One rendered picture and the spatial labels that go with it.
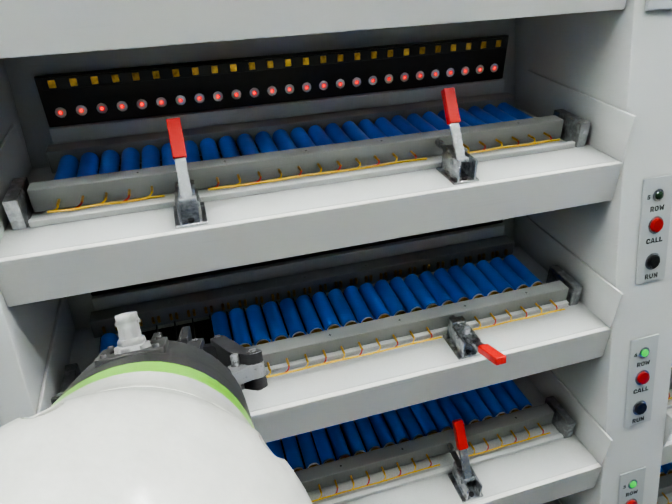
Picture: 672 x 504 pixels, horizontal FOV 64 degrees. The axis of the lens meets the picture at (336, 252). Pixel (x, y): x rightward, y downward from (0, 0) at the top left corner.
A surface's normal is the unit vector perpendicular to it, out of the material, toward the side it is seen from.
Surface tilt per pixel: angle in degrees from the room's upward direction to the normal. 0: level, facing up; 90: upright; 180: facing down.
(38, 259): 106
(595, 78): 90
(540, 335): 16
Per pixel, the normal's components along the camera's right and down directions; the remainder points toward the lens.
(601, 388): -0.96, 0.17
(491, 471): -0.02, -0.84
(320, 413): 0.29, 0.52
